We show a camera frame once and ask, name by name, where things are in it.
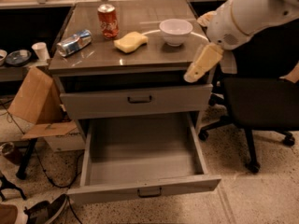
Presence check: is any dark shoe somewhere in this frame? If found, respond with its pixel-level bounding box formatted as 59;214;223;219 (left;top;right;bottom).
24;194;67;224

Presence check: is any black floor cable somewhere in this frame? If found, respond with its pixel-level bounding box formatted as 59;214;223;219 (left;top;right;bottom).
0;98;84;224

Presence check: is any dark round dish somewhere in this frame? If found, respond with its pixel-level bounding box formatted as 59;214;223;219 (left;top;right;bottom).
6;49;32;67

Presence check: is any black office chair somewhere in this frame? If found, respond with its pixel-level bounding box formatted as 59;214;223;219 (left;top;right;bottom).
199;20;299;173

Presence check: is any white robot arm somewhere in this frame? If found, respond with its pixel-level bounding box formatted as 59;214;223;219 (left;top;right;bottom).
184;0;299;83

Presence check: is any open cardboard box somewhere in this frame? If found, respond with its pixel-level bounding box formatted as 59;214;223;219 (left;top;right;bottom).
8;67;85;152

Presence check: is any brown cup on floor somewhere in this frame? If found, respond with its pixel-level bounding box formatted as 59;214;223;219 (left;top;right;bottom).
0;142;22;165

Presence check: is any grey drawer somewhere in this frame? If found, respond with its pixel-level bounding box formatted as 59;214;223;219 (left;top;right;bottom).
61;71;212;119
68;113;221;204

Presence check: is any grey drawer cabinet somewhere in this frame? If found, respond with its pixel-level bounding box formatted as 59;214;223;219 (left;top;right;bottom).
50;0;212;133

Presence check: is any white paper cup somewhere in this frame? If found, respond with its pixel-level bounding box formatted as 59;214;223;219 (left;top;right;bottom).
32;42;50;61

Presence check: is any orange soda can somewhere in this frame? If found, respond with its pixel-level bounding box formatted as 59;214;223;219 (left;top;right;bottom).
97;4;119;39

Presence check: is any white bowl at left edge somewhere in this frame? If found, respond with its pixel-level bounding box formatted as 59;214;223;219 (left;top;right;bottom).
0;49;7;66

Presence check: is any grey bottom drawer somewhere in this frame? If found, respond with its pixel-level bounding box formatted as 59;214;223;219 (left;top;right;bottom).
68;113;221;204

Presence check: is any black tripod foot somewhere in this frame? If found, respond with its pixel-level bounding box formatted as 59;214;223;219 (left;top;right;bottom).
0;175;26;201

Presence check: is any black stand leg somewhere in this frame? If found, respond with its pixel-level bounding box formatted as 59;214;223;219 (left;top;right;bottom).
16;138;37;180

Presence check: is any grey middle drawer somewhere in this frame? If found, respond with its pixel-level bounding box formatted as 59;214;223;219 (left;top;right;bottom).
61;71;212;119

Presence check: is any yellow sponge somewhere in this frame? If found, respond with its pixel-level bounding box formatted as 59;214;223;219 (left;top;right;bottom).
114;32;149;53

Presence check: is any silver blue redbull can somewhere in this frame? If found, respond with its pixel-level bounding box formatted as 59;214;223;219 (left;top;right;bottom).
56;29;93;57

